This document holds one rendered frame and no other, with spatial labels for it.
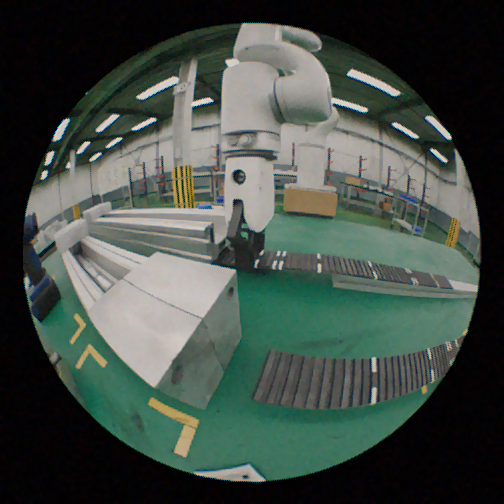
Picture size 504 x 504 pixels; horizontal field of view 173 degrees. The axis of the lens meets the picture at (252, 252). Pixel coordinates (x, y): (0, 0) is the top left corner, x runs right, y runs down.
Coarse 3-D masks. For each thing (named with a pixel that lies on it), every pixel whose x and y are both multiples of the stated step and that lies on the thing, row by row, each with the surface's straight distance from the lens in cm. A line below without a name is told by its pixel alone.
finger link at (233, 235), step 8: (240, 200) 21; (240, 208) 20; (232, 216) 20; (240, 216) 20; (232, 224) 20; (240, 224) 20; (232, 232) 19; (240, 232) 21; (232, 240) 20; (240, 240) 21
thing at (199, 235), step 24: (120, 216) 61; (144, 216) 47; (168, 216) 39; (192, 216) 34; (216, 216) 31; (120, 240) 49; (144, 240) 37; (168, 240) 30; (192, 240) 26; (216, 240) 29; (216, 264) 30
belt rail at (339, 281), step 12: (336, 276) 27; (348, 276) 27; (348, 288) 29; (360, 288) 29; (372, 288) 30; (384, 288) 31; (396, 288) 34; (408, 288) 36; (420, 288) 37; (432, 288) 41; (456, 288) 53; (468, 288) 66
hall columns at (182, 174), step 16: (192, 48) 530; (192, 64) 454; (192, 80) 430; (176, 96) 407; (192, 96) 411; (176, 112) 393; (176, 128) 382; (176, 144) 374; (176, 160) 368; (176, 176) 352; (192, 176) 365; (464, 176) 696; (176, 192) 356; (192, 192) 364; (176, 208) 364; (192, 208) 365; (448, 240) 660
